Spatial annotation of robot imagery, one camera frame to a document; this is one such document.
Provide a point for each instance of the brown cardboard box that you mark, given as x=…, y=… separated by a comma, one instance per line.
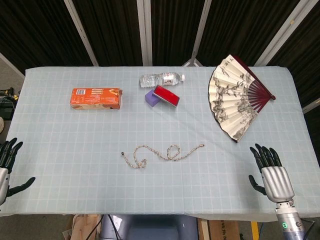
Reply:
x=225, y=231

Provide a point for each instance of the blue-grey robot torso base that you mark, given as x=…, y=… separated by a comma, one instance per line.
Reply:
x=150, y=228

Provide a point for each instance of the light wooden board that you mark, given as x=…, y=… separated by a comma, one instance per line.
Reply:
x=83, y=228

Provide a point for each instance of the painted paper folding fan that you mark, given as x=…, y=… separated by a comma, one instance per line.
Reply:
x=230, y=100

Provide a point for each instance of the red flat box silver rim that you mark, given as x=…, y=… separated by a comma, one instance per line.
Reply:
x=166, y=96

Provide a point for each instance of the purple foam block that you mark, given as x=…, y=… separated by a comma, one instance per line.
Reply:
x=150, y=98

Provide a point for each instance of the orange cardboard box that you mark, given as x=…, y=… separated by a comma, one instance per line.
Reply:
x=95, y=98

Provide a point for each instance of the clear plastic water bottle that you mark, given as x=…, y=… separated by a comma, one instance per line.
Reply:
x=155, y=80

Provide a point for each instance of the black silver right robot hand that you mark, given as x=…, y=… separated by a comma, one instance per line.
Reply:
x=277, y=182

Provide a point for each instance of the grey tripod stand base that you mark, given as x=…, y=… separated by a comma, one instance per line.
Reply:
x=192, y=62

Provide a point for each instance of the white partition frame post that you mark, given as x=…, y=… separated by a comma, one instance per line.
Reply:
x=201, y=30
x=81, y=32
x=145, y=32
x=281, y=32

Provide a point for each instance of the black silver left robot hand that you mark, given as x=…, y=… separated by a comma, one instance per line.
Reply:
x=4, y=182

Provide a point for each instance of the light blue grid tablecloth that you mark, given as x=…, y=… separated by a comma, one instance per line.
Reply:
x=75, y=150

